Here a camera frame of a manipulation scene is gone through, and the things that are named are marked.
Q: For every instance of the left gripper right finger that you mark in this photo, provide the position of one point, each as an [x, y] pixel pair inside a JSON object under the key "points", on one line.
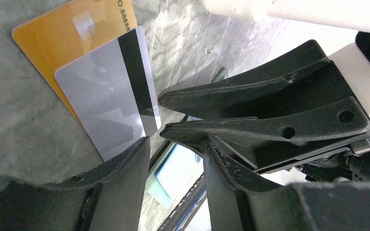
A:
{"points": [[241, 200]]}

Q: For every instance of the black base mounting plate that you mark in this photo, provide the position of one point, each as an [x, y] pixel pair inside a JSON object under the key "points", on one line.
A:
{"points": [[186, 209]]}

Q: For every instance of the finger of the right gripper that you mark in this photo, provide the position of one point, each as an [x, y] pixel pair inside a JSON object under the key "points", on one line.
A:
{"points": [[230, 97], [271, 143]]}

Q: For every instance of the white PVC pipe frame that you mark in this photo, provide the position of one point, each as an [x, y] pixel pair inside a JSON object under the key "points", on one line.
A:
{"points": [[350, 14]]}

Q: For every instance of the green card holder wallet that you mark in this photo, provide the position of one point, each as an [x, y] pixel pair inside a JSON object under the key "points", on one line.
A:
{"points": [[170, 170]]}

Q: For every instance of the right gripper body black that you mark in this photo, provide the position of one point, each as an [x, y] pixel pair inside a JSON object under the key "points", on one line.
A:
{"points": [[326, 85]]}

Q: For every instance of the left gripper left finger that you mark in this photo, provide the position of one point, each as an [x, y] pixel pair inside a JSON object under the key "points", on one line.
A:
{"points": [[106, 198]]}

